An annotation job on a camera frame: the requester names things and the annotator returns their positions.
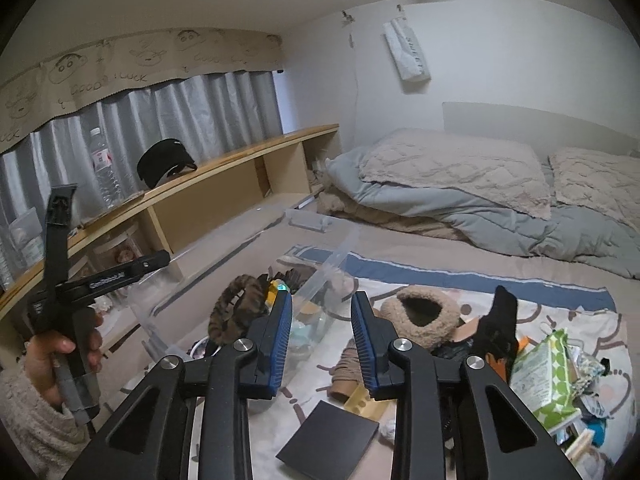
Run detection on clear plastic storage bin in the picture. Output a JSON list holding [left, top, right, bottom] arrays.
[[127, 207, 361, 411]]

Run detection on white headboard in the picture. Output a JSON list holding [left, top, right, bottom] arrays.
[[442, 101, 640, 153]]

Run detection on printed blanket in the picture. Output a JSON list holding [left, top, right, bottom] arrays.
[[270, 245, 631, 480]]

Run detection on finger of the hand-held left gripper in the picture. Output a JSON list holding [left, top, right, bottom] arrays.
[[37, 183, 80, 311], [55, 250, 172, 306]]

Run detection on tan leather piece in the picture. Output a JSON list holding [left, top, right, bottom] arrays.
[[457, 317, 483, 343]]

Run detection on black box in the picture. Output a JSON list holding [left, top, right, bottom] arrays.
[[275, 400, 381, 471]]

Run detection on person's left forearm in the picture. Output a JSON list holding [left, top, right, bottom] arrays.
[[0, 367, 93, 480]]

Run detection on black cap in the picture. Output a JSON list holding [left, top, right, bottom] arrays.
[[136, 138, 197, 191]]

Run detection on green wet wipes packet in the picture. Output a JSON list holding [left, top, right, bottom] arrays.
[[507, 329, 583, 431]]

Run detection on person's left hand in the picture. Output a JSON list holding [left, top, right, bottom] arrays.
[[25, 310, 106, 408]]

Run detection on yellow plastic case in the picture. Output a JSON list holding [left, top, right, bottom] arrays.
[[345, 387, 381, 418]]

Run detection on beige printed valance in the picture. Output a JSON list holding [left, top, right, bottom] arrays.
[[0, 27, 283, 153]]

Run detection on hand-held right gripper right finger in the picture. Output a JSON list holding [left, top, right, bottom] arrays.
[[350, 290, 583, 480]]

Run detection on furry leopard headband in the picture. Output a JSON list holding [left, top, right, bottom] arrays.
[[207, 274, 273, 346]]

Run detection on black stitched glove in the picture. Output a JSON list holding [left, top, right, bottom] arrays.
[[472, 285, 518, 376]]

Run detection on grey curtain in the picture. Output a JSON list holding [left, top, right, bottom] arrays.
[[0, 71, 283, 291]]

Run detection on small beige box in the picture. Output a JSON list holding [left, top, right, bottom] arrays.
[[567, 432, 596, 463]]

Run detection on twine roll on cardboard tube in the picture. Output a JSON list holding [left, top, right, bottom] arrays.
[[330, 340, 363, 403]]

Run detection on clear plastic container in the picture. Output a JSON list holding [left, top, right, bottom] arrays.
[[7, 210, 46, 271]]

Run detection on beige textured pillow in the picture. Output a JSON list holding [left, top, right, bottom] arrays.
[[547, 147, 640, 233], [359, 127, 553, 221]]

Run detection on white hanging bag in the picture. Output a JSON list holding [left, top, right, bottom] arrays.
[[382, 15, 432, 82]]

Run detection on wooden shelf unit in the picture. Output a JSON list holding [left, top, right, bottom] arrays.
[[0, 124, 341, 376]]

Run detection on grey duvet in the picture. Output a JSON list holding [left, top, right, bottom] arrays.
[[325, 155, 640, 281]]

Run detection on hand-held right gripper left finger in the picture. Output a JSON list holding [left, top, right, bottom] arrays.
[[62, 290, 293, 480]]

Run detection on beige fluffy hat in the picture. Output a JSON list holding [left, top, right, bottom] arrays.
[[380, 285, 463, 353]]

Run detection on clear water bottle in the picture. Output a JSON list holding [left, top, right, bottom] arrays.
[[89, 127, 126, 209]]

